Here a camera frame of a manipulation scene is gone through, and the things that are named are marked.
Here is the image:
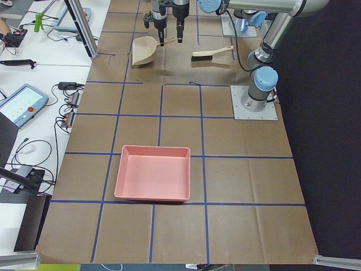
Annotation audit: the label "blue teach pendant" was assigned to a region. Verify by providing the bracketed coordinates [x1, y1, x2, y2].
[1, 84, 49, 128]
[54, 7, 92, 33]

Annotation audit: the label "black power adapter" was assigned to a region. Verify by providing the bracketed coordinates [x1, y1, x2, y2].
[58, 82, 77, 90]

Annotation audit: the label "far blue teach pendant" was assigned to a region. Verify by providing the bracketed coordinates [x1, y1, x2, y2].
[54, 7, 92, 33]

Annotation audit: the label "beige plastic dustpan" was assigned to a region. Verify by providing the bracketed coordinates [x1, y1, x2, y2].
[132, 36, 161, 65]

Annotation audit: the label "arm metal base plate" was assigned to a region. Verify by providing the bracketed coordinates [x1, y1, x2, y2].
[230, 85, 278, 121]
[221, 15, 257, 38]

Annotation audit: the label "beige hand brush black bristles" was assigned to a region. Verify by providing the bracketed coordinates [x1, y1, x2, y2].
[191, 46, 234, 62]

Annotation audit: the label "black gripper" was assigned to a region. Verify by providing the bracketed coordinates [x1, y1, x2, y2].
[143, 1, 189, 46]

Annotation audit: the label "grey usb hub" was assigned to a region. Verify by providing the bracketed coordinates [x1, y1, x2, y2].
[1, 166, 37, 194]

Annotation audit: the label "near blue teach pendant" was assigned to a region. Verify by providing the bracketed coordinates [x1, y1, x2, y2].
[1, 84, 49, 128]

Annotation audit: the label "aluminium frame post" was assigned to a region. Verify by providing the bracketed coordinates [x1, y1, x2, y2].
[64, 0, 99, 59]

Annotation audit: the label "green plastic clamp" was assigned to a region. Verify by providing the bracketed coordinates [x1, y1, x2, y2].
[34, 13, 44, 33]

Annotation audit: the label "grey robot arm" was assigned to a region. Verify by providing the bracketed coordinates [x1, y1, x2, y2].
[143, 1, 267, 46]
[199, 1, 328, 112]

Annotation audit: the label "pink plastic bin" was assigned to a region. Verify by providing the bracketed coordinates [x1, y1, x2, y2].
[114, 145, 191, 202]

